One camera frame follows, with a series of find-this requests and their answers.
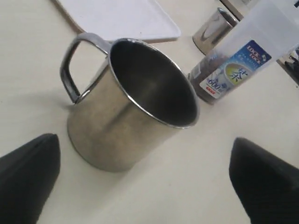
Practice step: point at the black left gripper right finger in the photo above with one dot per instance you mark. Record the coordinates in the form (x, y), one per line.
(267, 186)

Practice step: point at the right steel mug with pellets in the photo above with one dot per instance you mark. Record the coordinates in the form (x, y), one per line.
(214, 30)

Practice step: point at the translucent plastic container with label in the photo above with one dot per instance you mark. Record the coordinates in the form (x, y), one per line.
(269, 31)

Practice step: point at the white plastic tray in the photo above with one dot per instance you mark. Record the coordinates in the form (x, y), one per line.
(113, 19)

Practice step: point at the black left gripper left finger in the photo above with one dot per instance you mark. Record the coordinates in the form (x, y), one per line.
(27, 177)

